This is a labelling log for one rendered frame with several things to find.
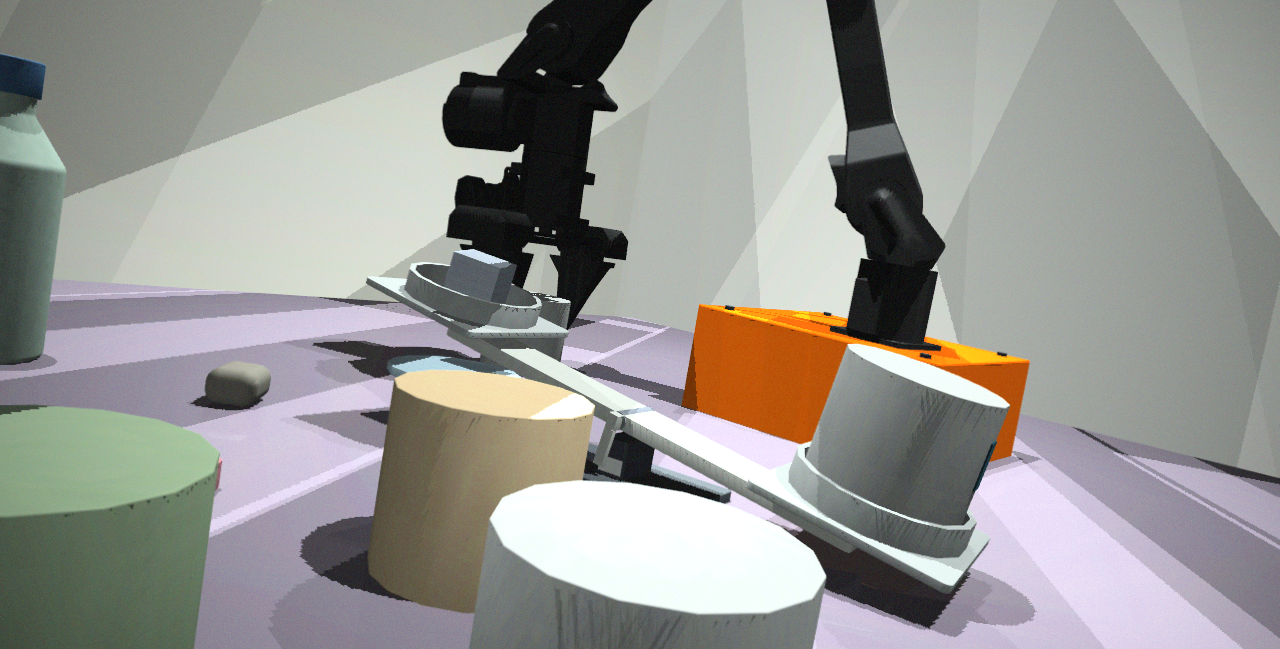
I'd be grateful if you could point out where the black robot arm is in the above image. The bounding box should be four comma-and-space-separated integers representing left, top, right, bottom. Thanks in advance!
442, 0, 946, 351

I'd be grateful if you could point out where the tan cylinder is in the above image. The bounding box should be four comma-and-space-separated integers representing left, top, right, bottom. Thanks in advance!
367, 370, 595, 613

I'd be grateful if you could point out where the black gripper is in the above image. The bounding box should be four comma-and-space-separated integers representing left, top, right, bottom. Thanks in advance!
445, 151, 628, 330

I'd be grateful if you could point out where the green cylinder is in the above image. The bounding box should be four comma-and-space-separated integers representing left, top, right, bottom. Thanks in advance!
0, 405, 220, 649

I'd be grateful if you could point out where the light blue round dish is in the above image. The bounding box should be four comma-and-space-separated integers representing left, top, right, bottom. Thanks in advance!
387, 355, 520, 378

